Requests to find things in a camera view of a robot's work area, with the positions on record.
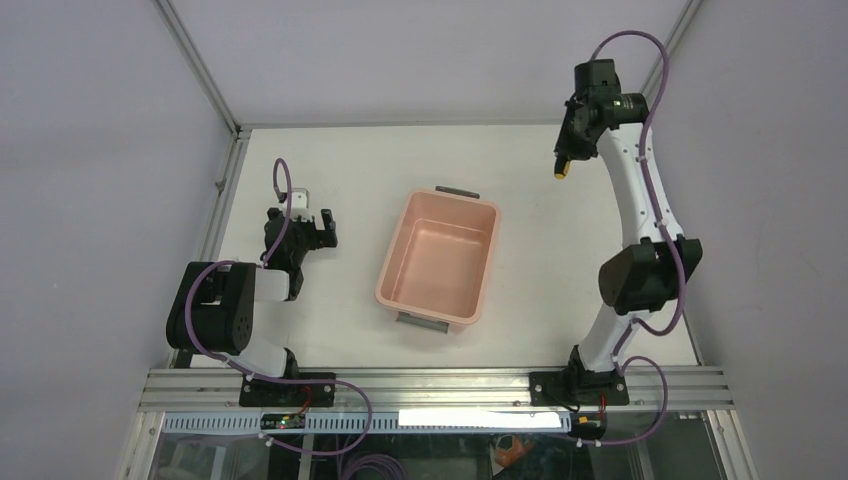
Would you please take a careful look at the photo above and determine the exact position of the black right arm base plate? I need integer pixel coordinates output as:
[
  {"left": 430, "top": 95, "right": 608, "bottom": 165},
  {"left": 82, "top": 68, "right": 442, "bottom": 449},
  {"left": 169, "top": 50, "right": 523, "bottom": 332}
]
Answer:
[{"left": 528, "top": 370, "right": 630, "bottom": 408}]

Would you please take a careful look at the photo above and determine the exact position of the aluminium frame post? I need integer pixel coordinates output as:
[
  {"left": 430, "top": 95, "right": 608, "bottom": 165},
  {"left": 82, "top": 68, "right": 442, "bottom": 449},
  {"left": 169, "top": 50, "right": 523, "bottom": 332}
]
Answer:
[
  {"left": 641, "top": 0, "right": 705, "bottom": 110},
  {"left": 152, "top": 0, "right": 241, "bottom": 138}
]

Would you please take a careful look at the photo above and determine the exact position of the pink plastic bin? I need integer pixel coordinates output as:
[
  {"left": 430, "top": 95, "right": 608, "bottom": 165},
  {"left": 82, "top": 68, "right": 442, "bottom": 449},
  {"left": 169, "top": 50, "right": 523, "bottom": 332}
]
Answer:
[{"left": 375, "top": 186, "right": 501, "bottom": 331}]

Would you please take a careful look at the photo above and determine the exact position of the aluminium front rail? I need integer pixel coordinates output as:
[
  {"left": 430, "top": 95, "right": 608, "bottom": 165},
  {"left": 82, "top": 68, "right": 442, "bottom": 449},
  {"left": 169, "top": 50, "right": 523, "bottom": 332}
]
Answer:
[{"left": 138, "top": 366, "right": 735, "bottom": 413}]

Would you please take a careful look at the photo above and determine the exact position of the aluminium right frame post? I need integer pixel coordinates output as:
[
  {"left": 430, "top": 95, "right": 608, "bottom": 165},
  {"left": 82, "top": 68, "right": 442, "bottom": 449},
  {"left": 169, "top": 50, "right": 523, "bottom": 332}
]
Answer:
[{"left": 641, "top": 0, "right": 705, "bottom": 110}]

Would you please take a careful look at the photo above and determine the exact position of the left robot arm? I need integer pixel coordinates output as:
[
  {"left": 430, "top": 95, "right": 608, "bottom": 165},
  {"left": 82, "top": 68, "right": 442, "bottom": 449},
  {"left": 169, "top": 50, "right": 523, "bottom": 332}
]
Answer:
[{"left": 166, "top": 208, "right": 338, "bottom": 406}]

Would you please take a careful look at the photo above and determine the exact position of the aluminium left frame post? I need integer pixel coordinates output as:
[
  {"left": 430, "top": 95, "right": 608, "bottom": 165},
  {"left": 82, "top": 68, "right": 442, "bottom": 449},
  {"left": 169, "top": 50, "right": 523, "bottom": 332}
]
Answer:
[{"left": 152, "top": 0, "right": 241, "bottom": 138}]

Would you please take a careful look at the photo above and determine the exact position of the orange object below table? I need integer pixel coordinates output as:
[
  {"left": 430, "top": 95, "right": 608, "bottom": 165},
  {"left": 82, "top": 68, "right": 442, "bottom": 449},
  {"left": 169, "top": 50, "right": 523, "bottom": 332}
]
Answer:
[{"left": 491, "top": 434, "right": 535, "bottom": 469}]

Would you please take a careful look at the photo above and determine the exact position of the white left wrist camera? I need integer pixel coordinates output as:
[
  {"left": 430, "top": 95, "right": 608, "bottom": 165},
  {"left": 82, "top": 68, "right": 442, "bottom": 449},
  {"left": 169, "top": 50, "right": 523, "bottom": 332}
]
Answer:
[{"left": 279, "top": 188, "right": 314, "bottom": 222}]

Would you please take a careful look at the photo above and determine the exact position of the white slotted cable duct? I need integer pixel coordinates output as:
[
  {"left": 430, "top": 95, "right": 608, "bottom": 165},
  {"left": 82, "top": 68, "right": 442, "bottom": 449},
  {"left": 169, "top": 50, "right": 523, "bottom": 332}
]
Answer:
[{"left": 162, "top": 409, "right": 604, "bottom": 435}]

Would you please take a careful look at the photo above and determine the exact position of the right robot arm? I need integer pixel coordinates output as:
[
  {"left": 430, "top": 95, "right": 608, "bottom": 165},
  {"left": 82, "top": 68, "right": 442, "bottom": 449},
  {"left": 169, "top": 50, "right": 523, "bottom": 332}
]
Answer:
[{"left": 553, "top": 59, "right": 703, "bottom": 405}]

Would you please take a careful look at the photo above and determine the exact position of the yellow black screwdriver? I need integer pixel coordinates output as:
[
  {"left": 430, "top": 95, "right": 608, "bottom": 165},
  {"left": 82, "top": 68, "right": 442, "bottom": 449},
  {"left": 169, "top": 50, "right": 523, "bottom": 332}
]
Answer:
[{"left": 554, "top": 158, "right": 571, "bottom": 180}]

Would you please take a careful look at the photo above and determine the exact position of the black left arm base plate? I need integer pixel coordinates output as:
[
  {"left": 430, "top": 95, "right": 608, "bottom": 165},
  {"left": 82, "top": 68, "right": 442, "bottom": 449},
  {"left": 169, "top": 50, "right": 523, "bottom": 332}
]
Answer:
[{"left": 238, "top": 371, "right": 336, "bottom": 409}]

